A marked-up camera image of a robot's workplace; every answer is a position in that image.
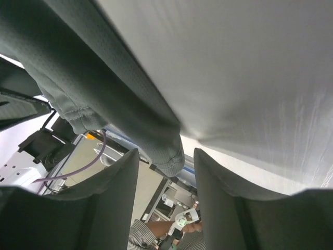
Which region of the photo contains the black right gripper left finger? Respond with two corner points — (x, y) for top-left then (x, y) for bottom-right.
(1, 149), (139, 249)

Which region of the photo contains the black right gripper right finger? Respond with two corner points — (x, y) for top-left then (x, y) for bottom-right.
(194, 148), (332, 249)

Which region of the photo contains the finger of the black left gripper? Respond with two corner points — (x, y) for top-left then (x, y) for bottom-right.
(1, 58), (52, 130)

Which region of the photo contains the grey t shirt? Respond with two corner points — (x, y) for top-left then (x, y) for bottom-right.
(1, 1), (185, 177)

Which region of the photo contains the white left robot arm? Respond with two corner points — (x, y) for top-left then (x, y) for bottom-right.
(1, 58), (77, 192)

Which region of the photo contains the person in striped shirt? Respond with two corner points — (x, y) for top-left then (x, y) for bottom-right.
(127, 219), (206, 250)

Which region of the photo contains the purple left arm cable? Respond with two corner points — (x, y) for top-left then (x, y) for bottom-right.
(31, 130), (108, 195)

